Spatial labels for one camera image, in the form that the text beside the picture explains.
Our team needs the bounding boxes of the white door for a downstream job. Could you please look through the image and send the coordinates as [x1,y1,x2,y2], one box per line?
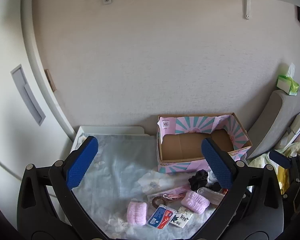
[0,5,73,230]

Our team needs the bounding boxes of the brown hair tie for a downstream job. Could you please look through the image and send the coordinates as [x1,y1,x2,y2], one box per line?
[151,196,167,208]

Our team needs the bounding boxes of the yellow snack packet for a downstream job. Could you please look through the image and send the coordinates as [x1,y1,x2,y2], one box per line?
[277,167,289,193]

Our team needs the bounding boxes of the white door frame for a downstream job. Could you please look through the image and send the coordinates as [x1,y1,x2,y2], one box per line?
[20,0,75,140]

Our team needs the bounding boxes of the pink hair clips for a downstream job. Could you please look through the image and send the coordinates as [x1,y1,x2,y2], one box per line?
[162,192,181,200]

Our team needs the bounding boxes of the black scrunchie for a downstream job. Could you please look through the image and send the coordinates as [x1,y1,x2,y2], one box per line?
[188,169,210,191]

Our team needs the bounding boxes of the grey recessed door handle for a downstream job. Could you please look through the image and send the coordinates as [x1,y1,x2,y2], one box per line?
[10,64,46,126]

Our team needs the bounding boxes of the long pink carton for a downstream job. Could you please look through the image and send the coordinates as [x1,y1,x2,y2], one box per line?
[147,185,190,201]

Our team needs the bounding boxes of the grey pillow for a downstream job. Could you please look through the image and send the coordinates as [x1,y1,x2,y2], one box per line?
[246,89,300,160]

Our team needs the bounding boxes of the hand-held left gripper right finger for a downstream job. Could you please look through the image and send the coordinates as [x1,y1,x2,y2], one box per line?
[201,137,284,240]

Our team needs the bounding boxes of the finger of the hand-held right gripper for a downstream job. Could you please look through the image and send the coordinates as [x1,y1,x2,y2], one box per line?
[269,150,300,180]

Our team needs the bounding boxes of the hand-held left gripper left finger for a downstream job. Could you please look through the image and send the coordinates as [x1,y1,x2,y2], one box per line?
[17,135,108,240]

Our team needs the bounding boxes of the pale blue floral cloth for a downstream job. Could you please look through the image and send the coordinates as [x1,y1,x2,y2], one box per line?
[70,134,230,240]

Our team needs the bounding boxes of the white cartoon sticker card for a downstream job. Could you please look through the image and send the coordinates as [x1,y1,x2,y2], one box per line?
[170,206,193,228]

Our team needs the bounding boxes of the pink teal printed cardboard box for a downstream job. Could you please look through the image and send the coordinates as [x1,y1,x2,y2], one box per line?
[157,112,252,174]

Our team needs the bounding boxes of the green tissue pack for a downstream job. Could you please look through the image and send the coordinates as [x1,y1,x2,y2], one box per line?
[277,62,300,96]

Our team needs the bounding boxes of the white desktop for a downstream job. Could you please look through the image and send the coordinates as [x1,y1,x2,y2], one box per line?
[69,126,156,142]

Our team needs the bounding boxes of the white plastic hair tool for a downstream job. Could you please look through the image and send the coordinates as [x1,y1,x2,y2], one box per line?
[199,187,227,207]

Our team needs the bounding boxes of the pink fluffy wristband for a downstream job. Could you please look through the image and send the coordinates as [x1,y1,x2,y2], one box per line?
[126,200,148,225]
[180,190,210,214]

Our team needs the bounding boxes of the blue red floss pick pack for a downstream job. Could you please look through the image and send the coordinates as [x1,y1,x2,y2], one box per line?
[147,204,177,230]

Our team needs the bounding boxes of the pale yellow green bedding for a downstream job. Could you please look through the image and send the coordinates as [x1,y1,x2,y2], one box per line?
[247,140,300,195]

